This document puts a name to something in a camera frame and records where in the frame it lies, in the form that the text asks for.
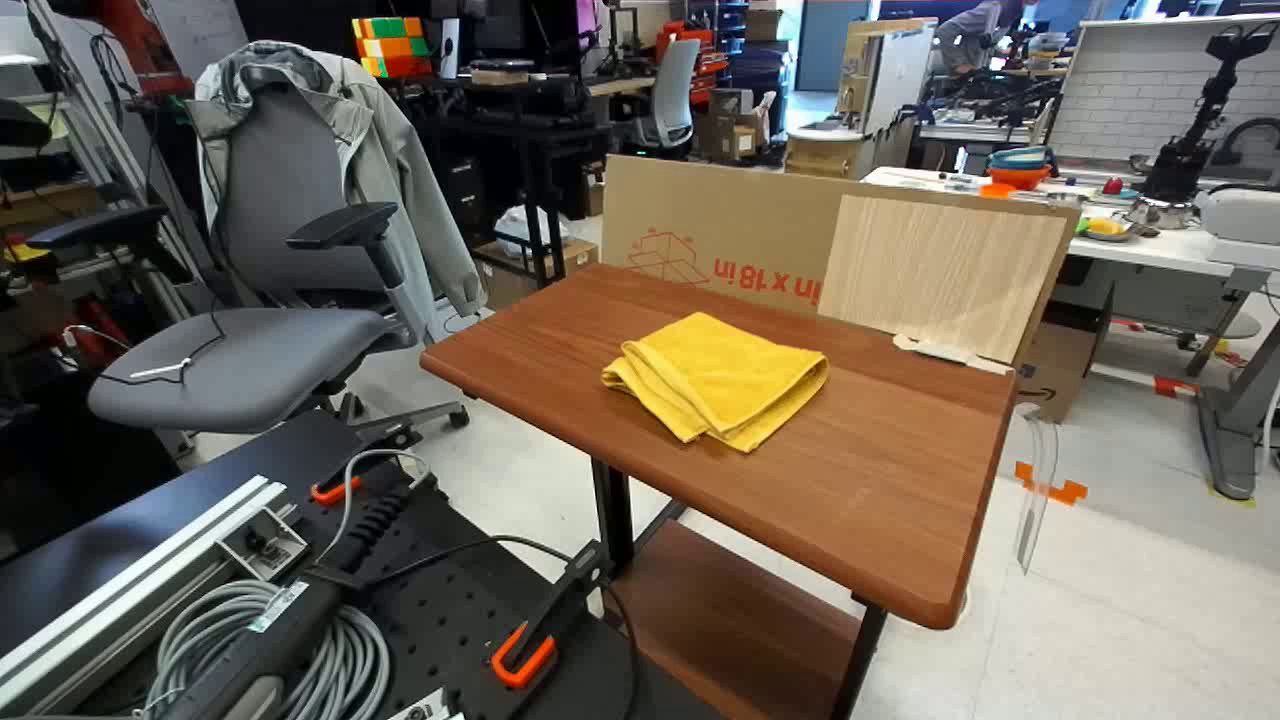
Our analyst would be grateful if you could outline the black background robot arm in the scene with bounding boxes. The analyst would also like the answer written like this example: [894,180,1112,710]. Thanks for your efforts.
[1139,24,1276,202]

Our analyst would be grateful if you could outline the yellow towel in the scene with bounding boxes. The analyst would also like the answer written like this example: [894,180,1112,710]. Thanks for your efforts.
[600,313,828,450]

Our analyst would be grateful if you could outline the wooden lower shelf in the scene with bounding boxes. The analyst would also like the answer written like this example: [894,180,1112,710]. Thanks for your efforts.
[617,522,858,720]

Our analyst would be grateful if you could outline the black table leg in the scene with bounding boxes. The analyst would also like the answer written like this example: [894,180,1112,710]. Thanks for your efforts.
[591,458,633,576]

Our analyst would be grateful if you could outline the grey jacket on chair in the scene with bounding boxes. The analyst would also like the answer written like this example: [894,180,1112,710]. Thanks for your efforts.
[187,39,487,338]

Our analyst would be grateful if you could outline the white background office chair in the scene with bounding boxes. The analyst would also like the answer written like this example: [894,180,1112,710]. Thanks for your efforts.
[635,39,702,146]

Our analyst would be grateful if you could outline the grey coiled cable bundle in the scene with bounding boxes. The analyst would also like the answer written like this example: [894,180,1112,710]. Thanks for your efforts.
[134,576,396,720]

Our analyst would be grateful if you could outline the colourful block cube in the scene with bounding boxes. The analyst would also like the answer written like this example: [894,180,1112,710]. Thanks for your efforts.
[352,16,433,80]

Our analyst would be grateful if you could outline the aluminium extrusion rail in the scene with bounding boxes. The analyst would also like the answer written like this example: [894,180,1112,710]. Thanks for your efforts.
[0,474,284,714]

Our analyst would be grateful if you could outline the clear acrylic stand orange clips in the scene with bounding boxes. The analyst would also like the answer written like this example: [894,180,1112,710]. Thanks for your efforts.
[1017,421,1088,571]

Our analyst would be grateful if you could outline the orange blue bowl stack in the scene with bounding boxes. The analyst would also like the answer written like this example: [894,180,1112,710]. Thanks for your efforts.
[987,146,1050,187]

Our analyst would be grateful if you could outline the light wooden board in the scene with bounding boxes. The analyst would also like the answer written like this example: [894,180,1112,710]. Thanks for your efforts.
[819,187,1075,370]

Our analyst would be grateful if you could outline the orange black clamp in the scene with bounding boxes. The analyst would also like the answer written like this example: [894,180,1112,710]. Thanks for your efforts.
[487,539,610,691]

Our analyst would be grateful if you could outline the white background desk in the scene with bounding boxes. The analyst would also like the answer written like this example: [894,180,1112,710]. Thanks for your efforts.
[874,166,1280,498]

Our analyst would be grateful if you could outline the white pegboard panel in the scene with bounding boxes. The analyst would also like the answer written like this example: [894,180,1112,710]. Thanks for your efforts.
[1050,10,1276,159]

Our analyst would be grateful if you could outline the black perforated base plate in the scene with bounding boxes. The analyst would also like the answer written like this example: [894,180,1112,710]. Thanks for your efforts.
[170,489,642,720]

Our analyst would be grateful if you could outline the grey office chair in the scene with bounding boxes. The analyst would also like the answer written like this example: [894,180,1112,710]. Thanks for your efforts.
[89,82,467,436]

